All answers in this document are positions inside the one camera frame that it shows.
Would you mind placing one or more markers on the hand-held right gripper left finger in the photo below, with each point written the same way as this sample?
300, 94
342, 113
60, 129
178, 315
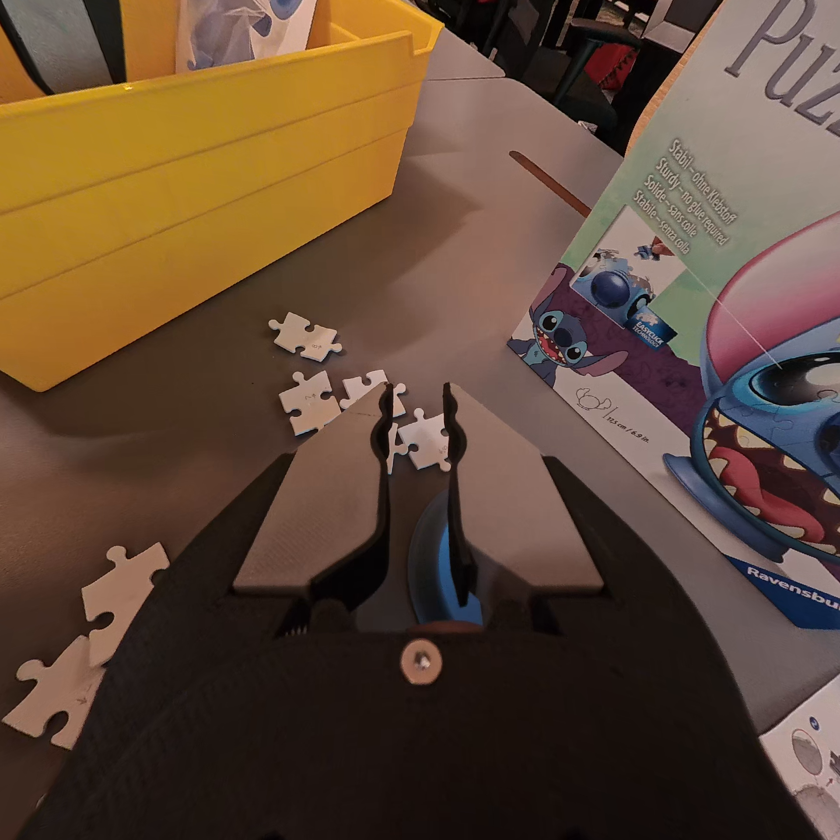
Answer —
321, 518

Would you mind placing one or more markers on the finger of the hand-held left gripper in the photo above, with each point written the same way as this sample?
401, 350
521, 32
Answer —
59, 46

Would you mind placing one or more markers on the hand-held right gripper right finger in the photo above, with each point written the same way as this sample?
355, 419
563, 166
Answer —
518, 518

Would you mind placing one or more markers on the white jigsaw puzzle piece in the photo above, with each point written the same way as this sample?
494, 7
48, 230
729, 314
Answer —
308, 401
124, 590
394, 453
361, 387
426, 443
298, 331
52, 695

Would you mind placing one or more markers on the yellow plastic bin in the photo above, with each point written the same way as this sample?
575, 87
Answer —
197, 184

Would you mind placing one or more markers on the blue plastic puzzle stand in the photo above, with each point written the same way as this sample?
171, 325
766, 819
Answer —
430, 571

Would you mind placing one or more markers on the cartoon puzzle ball box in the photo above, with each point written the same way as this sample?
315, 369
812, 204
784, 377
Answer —
722, 164

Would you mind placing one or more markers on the clear plastic bag blue parts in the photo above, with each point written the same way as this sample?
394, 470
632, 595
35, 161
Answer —
223, 39

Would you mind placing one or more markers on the white instruction leaflet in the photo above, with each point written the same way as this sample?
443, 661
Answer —
807, 768

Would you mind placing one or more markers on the black office chair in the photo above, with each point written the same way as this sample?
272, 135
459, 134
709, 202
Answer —
584, 79

